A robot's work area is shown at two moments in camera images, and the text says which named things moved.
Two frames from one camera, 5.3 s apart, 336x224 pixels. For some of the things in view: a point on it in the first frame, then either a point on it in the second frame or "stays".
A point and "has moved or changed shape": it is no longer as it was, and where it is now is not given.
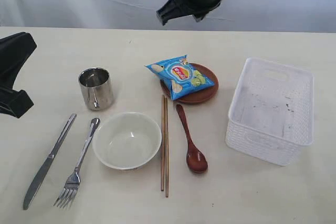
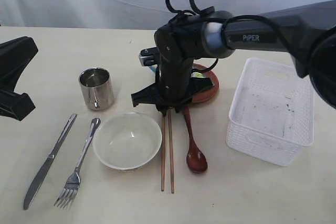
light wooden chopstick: [162, 140] stays
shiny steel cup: [96, 89] stays
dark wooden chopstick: [166, 103] → [171, 146]
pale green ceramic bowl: [127, 140] stays
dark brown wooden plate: [200, 96] stays
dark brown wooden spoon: [196, 160] has moved or changed shape
